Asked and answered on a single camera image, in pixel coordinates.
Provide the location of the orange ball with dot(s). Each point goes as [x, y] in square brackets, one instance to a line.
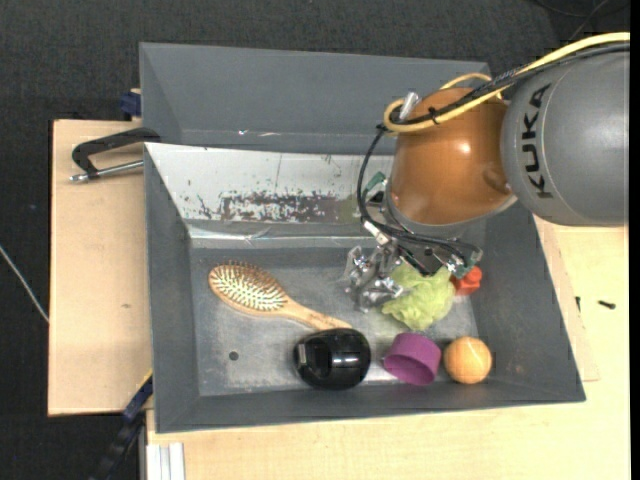
[467, 360]

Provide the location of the black glossy tape dispenser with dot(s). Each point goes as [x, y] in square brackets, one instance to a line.
[332, 359]

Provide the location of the purple plastic cup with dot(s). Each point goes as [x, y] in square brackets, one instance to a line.
[413, 359]

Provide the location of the small black screw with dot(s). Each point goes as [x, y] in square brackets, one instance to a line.
[608, 304]

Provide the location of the grey metal bin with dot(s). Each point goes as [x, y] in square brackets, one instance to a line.
[260, 368]

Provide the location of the wooden hairbrush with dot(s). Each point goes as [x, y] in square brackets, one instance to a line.
[250, 288]

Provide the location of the small red block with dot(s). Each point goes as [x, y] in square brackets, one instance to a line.
[469, 282]

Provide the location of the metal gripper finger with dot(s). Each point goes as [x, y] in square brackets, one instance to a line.
[381, 288]
[361, 264]

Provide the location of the light green mesh sponge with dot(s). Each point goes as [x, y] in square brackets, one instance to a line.
[425, 300]

